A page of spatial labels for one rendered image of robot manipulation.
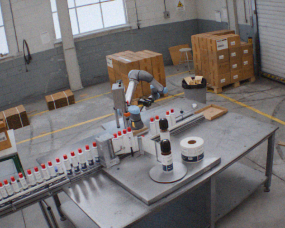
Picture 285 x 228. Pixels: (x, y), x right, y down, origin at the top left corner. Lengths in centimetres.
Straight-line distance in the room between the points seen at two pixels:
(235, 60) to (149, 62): 184
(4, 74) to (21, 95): 72
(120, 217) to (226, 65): 494
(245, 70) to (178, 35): 293
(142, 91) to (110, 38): 242
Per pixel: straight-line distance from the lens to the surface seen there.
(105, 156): 281
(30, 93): 830
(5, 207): 276
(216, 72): 665
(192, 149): 271
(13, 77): 818
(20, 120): 679
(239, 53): 698
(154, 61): 660
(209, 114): 377
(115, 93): 292
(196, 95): 557
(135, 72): 360
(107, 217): 240
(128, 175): 272
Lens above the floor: 235
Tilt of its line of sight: 22 degrees down
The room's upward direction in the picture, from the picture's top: 8 degrees counter-clockwise
